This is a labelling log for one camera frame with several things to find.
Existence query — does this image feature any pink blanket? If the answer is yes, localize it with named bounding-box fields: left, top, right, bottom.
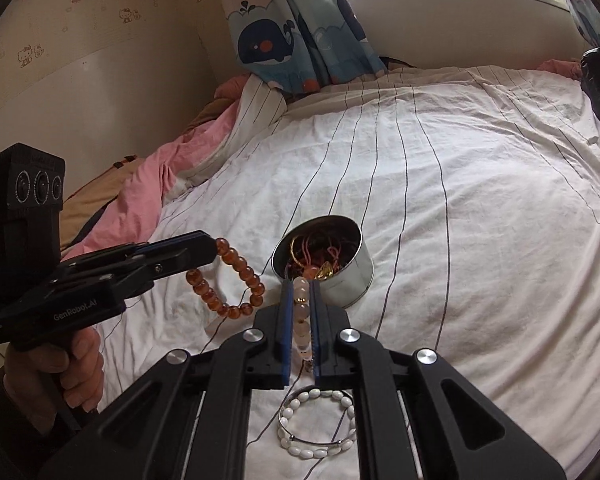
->
left=72, top=72, right=253, bottom=257

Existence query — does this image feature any round silver metal tin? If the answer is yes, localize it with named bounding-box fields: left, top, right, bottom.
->
left=271, top=215, right=374, bottom=310

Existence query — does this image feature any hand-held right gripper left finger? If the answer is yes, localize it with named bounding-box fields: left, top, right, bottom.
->
left=37, top=277, right=294, bottom=480

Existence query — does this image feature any brown cloth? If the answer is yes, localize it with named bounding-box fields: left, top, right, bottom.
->
left=59, top=157, right=143, bottom=250

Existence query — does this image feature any cream headboard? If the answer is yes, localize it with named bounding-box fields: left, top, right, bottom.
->
left=0, top=45, right=233, bottom=221

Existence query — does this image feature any person's left forearm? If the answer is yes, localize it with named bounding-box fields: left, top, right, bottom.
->
left=0, top=365, right=78, bottom=480

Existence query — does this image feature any white oval bead bracelet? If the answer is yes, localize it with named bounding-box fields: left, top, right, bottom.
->
left=278, top=388, right=357, bottom=459

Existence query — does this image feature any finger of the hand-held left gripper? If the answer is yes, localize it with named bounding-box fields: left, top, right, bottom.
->
left=105, top=238, right=220, bottom=284
left=62, top=230, right=217, bottom=272

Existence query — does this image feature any person's left hand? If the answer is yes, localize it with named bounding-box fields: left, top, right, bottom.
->
left=5, top=329, right=106, bottom=432

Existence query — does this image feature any silver bangle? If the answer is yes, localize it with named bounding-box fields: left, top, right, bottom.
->
left=278, top=405, right=356, bottom=450

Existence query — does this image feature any amber bead bracelet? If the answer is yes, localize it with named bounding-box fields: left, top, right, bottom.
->
left=186, top=238, right=266, bottom=319

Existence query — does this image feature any pale round bead bracelet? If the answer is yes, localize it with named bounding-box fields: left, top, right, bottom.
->
left=291, top=276, right=315, bottom=377

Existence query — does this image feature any red corded bracelet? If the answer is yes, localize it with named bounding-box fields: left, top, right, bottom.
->
left=295, top=237, right=348, bottom=281

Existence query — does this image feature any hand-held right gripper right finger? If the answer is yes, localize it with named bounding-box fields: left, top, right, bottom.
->
left=310, top=280, right=568, bottom=480

